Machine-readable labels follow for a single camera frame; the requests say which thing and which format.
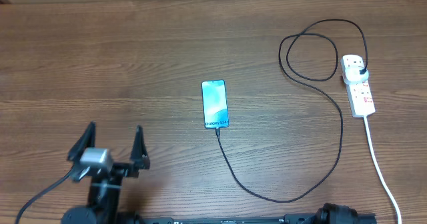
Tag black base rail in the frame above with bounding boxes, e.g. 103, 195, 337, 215
116, 210, 378, 224

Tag white power strip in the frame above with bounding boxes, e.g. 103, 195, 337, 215
340, 55, 376, 118

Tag white charger plug adapter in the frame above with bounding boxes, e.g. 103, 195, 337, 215
343, 66, 370, 85

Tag white power strip cord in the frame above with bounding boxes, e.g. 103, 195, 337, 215
362, 115, 403, 224

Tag black charger cable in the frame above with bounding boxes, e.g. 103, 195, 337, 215
215, 18, 370, 204

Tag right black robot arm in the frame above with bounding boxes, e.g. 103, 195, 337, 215
314, 203, 359, 224

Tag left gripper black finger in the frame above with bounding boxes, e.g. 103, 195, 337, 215
129, 125, 150, 169
67, 122, 96, 161

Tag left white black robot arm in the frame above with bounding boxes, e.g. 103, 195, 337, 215
61, 122, 150, 224

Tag blue Samsung Galaxy smartphone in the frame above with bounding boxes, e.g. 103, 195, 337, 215
201, 80, 230, 129

